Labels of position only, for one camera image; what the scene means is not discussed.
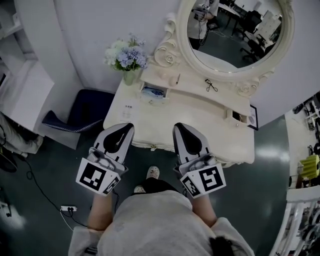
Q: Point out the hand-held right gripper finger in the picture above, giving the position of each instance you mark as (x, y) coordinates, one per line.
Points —
(178, 145)
(197, 141)

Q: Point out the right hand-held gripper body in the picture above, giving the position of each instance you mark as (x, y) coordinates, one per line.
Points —
(208, 178)

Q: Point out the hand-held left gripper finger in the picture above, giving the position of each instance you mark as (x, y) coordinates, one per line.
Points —
(110, 131)
(126, 147)

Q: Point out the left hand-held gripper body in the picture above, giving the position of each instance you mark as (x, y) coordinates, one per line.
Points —
(93, 176)

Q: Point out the white vanity drawer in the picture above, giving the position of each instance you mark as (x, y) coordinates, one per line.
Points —
(235, 120)
(153, 100)

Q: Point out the black eyelash curler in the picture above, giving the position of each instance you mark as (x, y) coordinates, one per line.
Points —
(209, 85)

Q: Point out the slim makeup pencil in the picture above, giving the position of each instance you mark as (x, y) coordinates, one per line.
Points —
(178, 79)

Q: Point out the person's left forearm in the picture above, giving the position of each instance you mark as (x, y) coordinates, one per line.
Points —
(101, 212)

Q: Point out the person's right forearm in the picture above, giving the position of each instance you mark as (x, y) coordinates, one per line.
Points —
(203, 210)

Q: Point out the white vanity table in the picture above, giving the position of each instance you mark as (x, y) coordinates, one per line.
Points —
(190, 117)

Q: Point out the dark blue chair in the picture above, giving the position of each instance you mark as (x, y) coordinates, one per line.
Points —
(85, 110)

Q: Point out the person's white patterned shoe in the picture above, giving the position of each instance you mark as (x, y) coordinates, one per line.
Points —
(139, 189)
(153, 172)

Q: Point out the white power strip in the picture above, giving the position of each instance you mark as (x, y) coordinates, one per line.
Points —
(68, 208)

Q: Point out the person's black trousers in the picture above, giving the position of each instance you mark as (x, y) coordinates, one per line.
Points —
(160, 185)

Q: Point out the pale green glass vase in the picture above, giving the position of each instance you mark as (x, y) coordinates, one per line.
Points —
(129, 78)

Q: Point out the blue patterned packet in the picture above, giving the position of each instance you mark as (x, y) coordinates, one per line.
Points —
(152, 92)

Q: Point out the black framed picture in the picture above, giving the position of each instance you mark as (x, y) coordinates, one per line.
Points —
(253, 117)

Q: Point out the person's grey sweater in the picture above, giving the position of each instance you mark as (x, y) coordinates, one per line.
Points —
(160, 225)

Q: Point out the blue and white flower bouquet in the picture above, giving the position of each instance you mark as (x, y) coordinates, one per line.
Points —
(128, 55)

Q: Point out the grey cloth bag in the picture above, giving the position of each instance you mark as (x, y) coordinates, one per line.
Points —
(17, 135)

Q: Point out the white railing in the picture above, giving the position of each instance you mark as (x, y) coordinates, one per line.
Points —
(295, 222)

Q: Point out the white shelf cabinet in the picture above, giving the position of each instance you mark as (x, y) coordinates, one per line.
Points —
(22, 82)

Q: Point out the yellow ribbed foam block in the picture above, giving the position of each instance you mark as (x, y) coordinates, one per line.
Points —
(311, 166)

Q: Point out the oval mirror with ornate frame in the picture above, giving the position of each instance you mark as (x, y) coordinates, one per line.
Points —
(235, 37)

